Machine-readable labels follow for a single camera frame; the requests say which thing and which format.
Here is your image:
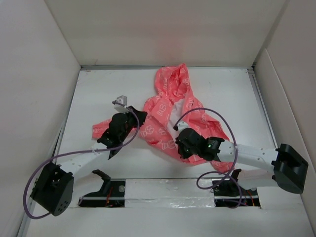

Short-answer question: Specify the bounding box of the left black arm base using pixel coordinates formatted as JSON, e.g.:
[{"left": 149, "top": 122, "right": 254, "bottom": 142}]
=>
[{"left": 78, "top": 169, "right": 126, "bottom": 208}]

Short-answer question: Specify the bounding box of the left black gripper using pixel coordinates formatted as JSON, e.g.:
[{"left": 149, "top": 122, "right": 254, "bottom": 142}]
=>
[{"left": 119, "top": 106, "right": 146, "bottom": 142}]

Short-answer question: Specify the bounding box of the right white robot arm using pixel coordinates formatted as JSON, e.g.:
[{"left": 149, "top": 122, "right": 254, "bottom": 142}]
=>
[{"left": 176, "top": 128, "right": 309, "bottom": 195}]

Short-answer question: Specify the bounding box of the pink hooded kids jacket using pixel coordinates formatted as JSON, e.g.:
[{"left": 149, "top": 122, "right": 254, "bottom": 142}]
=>
[{"left": 92, "top": 63, "right": 235, "bottom": 173}]

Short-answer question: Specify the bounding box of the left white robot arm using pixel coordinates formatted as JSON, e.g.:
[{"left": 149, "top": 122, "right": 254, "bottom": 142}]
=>
[{"left": 30, "top": 106, "right": 148, "bottom": 216}]

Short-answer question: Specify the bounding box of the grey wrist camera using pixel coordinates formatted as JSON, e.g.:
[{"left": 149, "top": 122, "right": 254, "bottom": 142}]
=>
[
  {"left": 112, "top": 95, "right": 127, "bottom": 110},
  {"left": 173, "top": 121, "right": 189, "bottom": 132}
]

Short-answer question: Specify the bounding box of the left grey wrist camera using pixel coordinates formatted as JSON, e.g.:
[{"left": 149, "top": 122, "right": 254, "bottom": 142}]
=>
[{"left": 112, "top": 95, "right": 127, "bottom": 110}]

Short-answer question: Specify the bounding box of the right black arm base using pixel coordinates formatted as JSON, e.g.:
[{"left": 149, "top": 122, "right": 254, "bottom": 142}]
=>
[{"left": 211, "top": 178, "right": 261, "bottom": 208}]

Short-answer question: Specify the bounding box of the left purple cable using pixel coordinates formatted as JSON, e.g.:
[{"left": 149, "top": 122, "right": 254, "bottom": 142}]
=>
[{"left": 23, "top": 106, "right": 141, "bottom": 219}]

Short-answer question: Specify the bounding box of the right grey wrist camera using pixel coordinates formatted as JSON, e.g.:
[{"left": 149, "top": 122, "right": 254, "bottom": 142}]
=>
[{"left": 173, "top": 121, "right": 189, "bottom": 132}]

